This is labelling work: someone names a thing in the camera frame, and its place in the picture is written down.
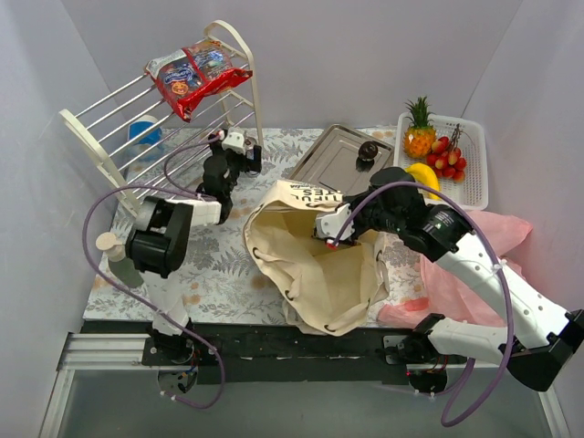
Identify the cream metal shoe rack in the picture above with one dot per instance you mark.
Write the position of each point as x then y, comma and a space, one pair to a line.
102, 129

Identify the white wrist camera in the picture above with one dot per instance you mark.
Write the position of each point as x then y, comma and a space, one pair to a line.
329, 225
234, 140

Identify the aluminium frame rail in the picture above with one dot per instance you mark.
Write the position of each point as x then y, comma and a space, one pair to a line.
102, 352

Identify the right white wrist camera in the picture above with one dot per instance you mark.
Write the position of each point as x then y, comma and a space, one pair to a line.
329, 225

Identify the pink plastic grocery bag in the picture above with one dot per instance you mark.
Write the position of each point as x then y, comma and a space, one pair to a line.
497, 232

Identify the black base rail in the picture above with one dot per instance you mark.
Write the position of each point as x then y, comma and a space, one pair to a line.
262, 353

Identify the steel tray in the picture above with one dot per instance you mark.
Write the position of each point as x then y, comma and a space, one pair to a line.
332, 161

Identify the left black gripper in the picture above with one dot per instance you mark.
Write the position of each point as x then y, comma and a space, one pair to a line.
251, 160

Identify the grey soap dispenser bottle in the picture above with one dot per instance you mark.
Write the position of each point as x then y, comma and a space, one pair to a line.
119, 265

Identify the red snack bag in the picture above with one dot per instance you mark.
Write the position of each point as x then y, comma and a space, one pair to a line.
188, 75

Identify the blue white container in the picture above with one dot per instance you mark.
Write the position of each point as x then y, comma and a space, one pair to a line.
142, 145

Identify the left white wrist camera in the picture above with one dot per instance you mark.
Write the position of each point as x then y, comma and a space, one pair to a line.
234, 140

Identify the white plastic basket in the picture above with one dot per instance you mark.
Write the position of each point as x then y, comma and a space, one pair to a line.
472, 193

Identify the dark purple toy plum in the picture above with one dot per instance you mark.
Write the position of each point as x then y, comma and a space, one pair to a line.
368, 151

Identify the blue energy drink can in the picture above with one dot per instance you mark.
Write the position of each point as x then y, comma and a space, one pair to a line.
249, 149

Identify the beige canvas tote bag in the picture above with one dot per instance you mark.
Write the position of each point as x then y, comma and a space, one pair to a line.
325, 291

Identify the red toy fruit with stem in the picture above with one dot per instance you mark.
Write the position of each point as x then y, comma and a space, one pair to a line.
445, 157

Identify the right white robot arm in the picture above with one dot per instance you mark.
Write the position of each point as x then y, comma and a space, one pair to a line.
539, 336

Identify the toy pineapple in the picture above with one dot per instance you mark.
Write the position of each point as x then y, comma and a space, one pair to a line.
420, 135

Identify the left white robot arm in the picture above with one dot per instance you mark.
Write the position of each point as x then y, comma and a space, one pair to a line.
158, 240

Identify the toy banana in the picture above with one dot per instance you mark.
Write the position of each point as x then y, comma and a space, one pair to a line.
425, 175

